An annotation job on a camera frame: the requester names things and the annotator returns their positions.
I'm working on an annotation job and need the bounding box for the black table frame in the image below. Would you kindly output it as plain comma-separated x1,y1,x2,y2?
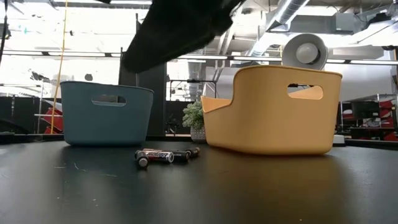
0,133,398,151

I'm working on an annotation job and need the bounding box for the white desk lamp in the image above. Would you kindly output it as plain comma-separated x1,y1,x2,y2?
281,33,346,147

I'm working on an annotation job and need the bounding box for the red black storage case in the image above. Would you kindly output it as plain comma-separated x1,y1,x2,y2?
371,99,398,142

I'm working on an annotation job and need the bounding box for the green succulent in pot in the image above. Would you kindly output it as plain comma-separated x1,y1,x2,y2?
182,100,206,144

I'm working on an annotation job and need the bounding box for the silver ventilation duct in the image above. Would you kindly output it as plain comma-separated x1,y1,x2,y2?
248,0,312,57

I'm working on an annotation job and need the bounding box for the blue plastic bin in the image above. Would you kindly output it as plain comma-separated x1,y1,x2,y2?
60,81,155,147

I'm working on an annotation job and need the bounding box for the black monitor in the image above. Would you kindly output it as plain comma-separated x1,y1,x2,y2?
351,101,381,121

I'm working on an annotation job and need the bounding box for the yellow cable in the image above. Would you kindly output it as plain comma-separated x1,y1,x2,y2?
49,0,70,135

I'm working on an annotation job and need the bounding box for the yellow plastic bin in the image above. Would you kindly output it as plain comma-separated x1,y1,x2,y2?
200,64,343,156

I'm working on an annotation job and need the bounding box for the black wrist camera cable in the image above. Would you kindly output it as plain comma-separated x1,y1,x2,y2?
0,0,9,65

